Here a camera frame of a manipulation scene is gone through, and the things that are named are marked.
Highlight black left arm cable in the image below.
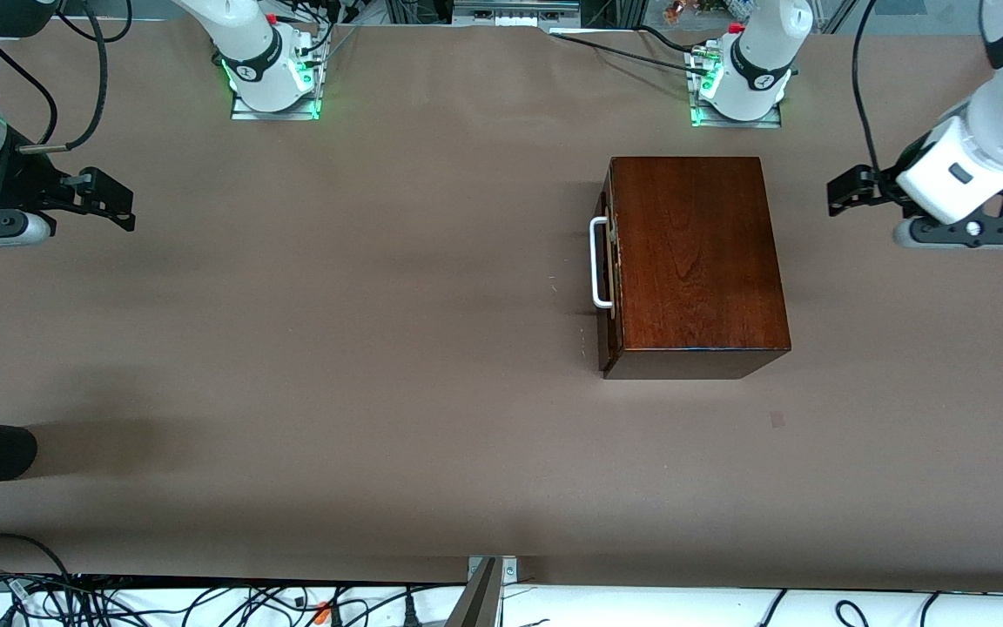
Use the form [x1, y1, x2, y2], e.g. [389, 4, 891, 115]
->
[852, 0, 885, 175]

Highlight wooden drawer with white handle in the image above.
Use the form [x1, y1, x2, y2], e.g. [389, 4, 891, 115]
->
[589, 170, 624, 374]

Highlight thick black gripper cable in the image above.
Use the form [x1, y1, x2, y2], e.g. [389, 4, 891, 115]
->
[18, 0, 111, 156]

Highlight dark grey camera pole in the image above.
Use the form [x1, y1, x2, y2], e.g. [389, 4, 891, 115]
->
[445, 557, 502, 627]

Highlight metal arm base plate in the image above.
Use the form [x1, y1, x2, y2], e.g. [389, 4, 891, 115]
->
[690, 103, 784, 130]
[230, 87, 321, 121]

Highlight metal bracket plate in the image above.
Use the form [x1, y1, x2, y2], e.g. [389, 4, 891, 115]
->
[467, 556, 520, 586]

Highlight dark brown wooden cabinet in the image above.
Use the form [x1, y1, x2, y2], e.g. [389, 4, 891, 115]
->
[597, 157, 791, 381]

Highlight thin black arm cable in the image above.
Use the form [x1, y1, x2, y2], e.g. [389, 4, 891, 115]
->
[0, 35, 60, 147]

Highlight tangled black cables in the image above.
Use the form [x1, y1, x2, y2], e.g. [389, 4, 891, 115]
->
[0, 533, 437, 627]

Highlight grey device box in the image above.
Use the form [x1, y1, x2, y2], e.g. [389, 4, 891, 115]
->
[454, 0, 581, 27]

